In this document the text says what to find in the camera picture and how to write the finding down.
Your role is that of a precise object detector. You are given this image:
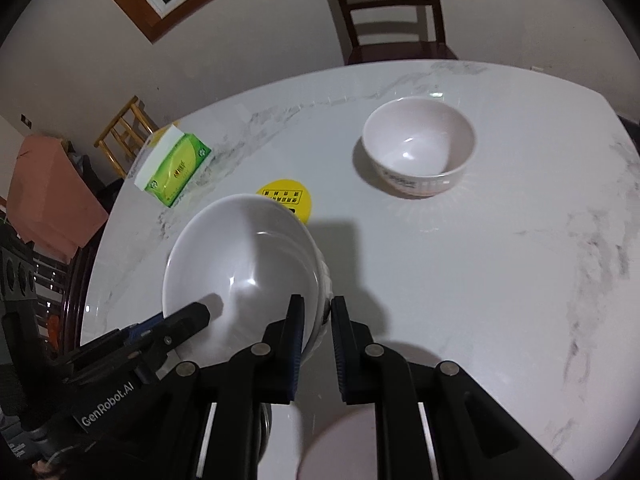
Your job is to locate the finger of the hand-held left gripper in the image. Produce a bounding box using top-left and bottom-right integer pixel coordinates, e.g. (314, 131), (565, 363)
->
(135, 301), (212, 361)
(120, 311), (168, 341)

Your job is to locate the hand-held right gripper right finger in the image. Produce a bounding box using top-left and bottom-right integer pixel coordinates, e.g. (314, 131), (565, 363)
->
(331, 296), (576, 480)

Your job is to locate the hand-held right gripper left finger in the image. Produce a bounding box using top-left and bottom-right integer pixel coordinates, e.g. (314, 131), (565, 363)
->
(150, 294), (307, 480)

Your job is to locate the large white printed bowl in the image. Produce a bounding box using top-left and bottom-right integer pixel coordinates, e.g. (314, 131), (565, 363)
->
(161, 193), (335, 367)

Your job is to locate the pink bowl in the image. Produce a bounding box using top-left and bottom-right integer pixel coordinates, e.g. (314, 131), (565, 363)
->
(295, 402), (383, 480)

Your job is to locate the yellow round sticker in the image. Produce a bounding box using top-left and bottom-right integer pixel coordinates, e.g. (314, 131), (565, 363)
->
(255, 179), (315, 225)

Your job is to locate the green tissue box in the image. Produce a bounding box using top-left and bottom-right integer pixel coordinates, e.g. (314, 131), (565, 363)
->
(134, 124), (213, 209)

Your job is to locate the yellow wooden stool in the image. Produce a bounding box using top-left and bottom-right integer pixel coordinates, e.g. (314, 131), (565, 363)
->
(94, 95), (161, 180)

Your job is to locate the small beige printed bowl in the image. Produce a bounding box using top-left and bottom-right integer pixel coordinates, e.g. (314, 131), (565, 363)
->
(362, 97), (476, 200)

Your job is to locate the dark wooden chair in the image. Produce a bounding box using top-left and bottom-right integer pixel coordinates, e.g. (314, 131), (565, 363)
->
(322, 0), (458, 66)

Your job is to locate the brown wooden window frame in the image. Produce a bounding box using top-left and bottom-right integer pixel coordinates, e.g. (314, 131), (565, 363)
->
(80, 0), (273, 43)

